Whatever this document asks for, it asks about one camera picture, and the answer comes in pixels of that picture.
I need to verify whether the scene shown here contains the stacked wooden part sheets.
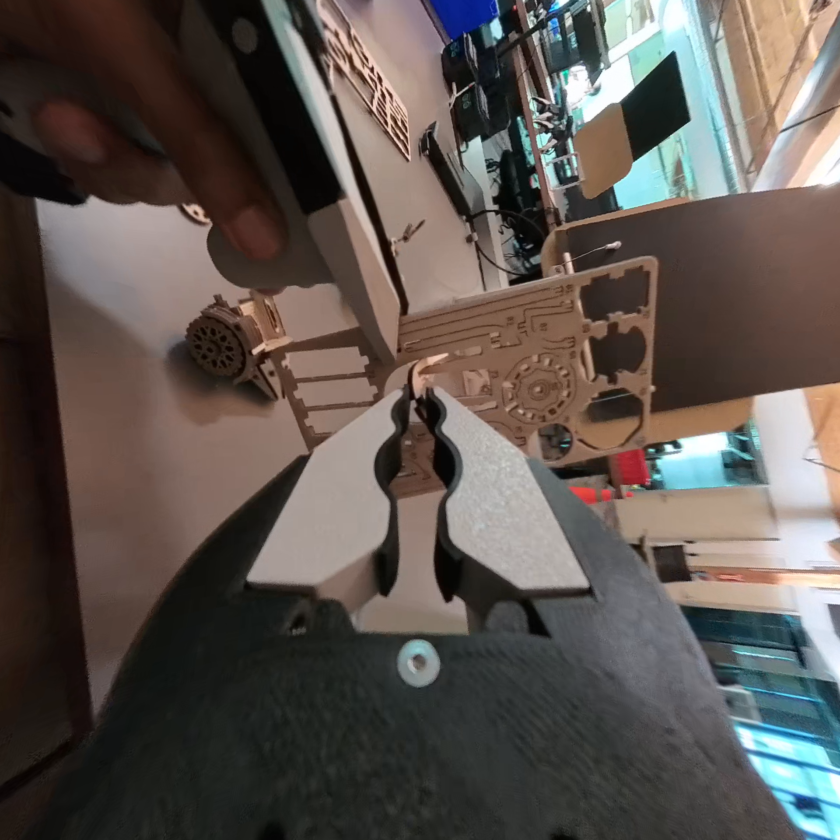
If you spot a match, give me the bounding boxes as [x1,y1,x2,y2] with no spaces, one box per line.
[318,0,414,163]

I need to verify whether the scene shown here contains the black electronic device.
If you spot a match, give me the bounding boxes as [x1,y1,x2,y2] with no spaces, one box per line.
[441,33,514,144]

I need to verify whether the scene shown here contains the small curved wooden piece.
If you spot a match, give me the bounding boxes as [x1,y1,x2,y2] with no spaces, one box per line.
[408,353,454,395]

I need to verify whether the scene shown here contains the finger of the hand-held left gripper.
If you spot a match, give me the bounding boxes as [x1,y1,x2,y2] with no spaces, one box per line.
[206,196,410,365]

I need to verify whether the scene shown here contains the wooden spaceship model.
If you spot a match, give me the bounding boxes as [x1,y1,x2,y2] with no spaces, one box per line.
[184,292,294,403]

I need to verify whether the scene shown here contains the wooden puzzle part sheet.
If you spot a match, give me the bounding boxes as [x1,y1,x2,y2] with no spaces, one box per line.
[272,256,659,501]

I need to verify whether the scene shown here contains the red plastic item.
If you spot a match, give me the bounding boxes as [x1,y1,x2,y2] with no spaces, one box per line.
[567,449,652,505]

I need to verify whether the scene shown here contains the blue plastic bin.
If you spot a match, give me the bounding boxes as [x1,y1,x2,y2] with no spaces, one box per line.
[427,0,501,42]

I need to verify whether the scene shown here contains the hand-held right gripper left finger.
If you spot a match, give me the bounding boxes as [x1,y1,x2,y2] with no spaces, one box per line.
[246,387,413,632]

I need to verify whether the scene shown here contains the grey desk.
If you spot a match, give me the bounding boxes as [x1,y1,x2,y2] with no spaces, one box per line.
[36,0,526,729]

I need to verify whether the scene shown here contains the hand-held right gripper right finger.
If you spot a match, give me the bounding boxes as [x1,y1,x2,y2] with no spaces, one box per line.
[423,387,593,632]

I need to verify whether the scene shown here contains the person's left hand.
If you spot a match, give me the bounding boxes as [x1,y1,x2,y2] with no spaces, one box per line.
[0,0,291,263]

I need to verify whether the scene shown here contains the long black flat box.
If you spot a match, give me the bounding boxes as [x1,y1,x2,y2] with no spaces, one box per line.
[420,121,475,216]

